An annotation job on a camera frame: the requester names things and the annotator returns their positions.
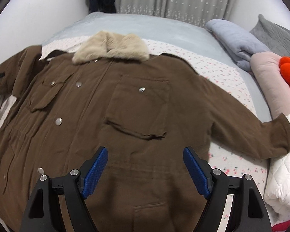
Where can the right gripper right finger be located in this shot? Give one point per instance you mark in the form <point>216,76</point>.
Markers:
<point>248,211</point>

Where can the cherry print bed sheet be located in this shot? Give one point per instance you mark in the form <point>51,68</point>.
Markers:
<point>161,190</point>

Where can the folded light blue blanket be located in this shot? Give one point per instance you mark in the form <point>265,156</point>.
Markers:
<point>239,43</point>

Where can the brown coat with fur collar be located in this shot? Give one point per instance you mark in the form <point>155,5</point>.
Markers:
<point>153,107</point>

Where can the white quilted comforter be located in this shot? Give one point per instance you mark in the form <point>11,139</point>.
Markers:
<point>277,191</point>

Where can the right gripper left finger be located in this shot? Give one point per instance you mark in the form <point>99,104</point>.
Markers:
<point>43,211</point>

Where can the pink pillow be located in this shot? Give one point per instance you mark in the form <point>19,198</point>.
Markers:
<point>265,67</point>

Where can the light blue bed cover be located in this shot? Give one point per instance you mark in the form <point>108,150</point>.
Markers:
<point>194,44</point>

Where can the grey quilted headboard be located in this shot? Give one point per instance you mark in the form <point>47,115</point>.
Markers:
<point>275,37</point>

